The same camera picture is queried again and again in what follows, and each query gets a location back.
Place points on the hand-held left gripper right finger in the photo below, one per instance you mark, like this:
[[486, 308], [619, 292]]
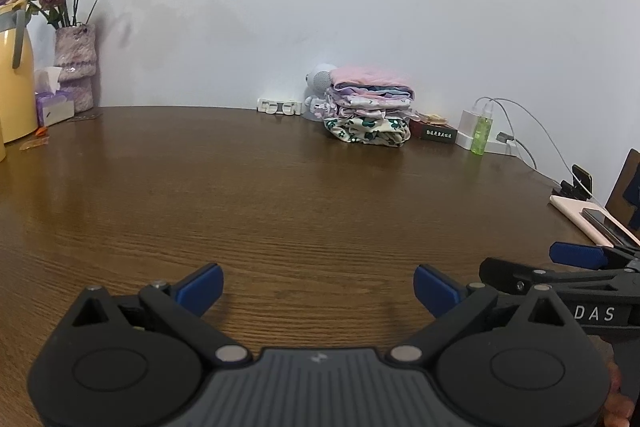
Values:
[[434, 289]]

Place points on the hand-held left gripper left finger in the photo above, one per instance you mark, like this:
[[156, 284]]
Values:
[[205, 287]]

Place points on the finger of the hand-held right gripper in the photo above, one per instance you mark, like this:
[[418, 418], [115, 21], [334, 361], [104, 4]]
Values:
[[505, 274], [575, 254]]

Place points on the pink and blue garment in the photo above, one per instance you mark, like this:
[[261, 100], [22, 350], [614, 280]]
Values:
[[370, 79]]

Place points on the person's right hand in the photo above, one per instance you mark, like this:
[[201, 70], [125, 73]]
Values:
[[616, 399]]

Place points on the black smartphone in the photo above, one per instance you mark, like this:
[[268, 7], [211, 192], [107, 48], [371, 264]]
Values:
[[607, 222]]

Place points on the pink notebook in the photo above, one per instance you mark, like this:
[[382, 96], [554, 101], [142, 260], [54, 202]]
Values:
[[567, 205]]

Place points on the wooden chair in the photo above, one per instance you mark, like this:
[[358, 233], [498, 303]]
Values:
[[617, 197]]

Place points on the black phone holder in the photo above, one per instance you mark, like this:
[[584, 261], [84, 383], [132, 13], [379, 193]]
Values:
[[580, 179]]

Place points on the dark cloth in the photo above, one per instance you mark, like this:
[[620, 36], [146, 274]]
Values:
[[633, 193]]

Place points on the white power strip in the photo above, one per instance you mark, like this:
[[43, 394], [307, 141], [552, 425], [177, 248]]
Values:
[[495, 148]]

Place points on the green spray bottle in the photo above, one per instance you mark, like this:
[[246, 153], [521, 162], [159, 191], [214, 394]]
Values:
[[481, 134]]

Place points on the dark labelled box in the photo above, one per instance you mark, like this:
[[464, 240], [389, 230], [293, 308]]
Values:
[[439, 133]]

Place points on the white charger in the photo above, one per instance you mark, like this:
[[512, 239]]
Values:
[[469, 122]]

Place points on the green floral folded garment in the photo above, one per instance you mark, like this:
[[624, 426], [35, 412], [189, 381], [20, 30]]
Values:
[[367, 132]]

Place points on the orange snack packet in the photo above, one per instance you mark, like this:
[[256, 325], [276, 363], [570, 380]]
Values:
[[432, 118]]

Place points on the orange wrapper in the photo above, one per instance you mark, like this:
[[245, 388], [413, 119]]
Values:
[[35, 140]]

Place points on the purple tissue box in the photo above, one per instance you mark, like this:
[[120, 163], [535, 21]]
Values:
[[55, 109]]

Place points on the white round speaker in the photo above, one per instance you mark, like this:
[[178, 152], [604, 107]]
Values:
[[320, 79]]

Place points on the purple knit vase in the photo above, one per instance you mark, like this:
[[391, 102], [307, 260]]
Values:
[[75, 52]]

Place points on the yellow thermos jug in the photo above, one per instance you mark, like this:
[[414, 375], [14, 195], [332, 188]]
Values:
[[15, 82]]

